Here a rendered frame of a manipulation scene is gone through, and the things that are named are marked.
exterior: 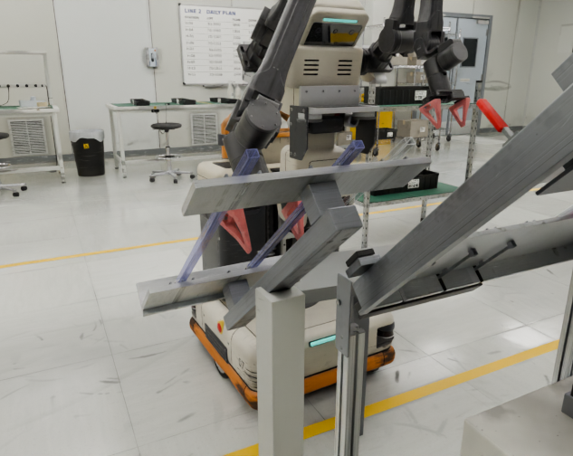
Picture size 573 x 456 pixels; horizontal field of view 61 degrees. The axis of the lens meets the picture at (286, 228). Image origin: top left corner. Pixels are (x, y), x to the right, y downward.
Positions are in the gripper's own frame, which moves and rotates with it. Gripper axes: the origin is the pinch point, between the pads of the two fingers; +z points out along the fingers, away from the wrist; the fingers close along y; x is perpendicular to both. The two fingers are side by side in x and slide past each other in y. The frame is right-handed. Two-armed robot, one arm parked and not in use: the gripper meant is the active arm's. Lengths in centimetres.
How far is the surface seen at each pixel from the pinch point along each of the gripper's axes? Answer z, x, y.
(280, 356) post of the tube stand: 16.6, 6.5, -2.3
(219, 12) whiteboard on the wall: -500, 439, 255
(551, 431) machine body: 40, -7, 30
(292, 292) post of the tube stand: 8.2, 1.4, 0.9
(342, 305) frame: 10.2, 16.7, 18.1
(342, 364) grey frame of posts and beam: 20.7, 25.9, 18.8
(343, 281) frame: 6.3, 13.5, 18.2
